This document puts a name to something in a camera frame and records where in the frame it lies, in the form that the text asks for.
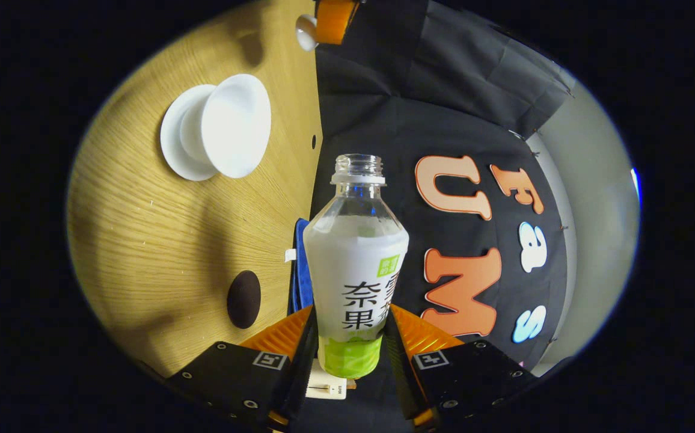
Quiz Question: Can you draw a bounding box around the white teacup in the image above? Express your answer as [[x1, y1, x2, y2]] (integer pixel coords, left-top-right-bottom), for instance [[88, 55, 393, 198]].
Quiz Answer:
[[180, 73, 272, 179]]

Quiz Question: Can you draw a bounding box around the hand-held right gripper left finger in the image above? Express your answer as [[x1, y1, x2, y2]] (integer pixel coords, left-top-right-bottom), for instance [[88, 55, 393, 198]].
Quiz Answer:
[[166, 305, 319, 432]]

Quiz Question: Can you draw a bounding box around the white toaster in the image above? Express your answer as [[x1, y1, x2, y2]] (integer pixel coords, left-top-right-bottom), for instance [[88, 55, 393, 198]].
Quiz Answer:
[[306, 360, 349, 401]]

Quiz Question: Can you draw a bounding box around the dark round coaster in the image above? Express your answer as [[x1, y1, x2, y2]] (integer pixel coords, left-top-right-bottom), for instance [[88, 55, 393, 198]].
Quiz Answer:
[[227, 270, 262, 330]]

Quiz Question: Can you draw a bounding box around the white saucer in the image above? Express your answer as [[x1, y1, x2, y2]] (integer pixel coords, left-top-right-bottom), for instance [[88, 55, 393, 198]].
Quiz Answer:
[[159, 84, 220, 182]]

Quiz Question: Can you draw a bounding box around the clear water bottle white label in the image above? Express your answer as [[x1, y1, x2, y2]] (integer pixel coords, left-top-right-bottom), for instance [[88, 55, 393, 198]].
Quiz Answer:
[[302, 154, 410, 380]]

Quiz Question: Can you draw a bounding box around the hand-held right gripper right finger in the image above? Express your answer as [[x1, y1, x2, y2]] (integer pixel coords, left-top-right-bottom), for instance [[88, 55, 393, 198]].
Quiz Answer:
[[383, 303, 539, 432]]

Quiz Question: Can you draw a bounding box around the blue folded towel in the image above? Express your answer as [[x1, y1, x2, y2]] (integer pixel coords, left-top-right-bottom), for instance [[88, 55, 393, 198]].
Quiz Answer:
[[284, 218, 316, 318]]

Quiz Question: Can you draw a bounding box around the black backdrop cloth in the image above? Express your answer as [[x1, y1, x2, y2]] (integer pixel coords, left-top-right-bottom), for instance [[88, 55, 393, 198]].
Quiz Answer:
[[310, 0, 577, 433]]

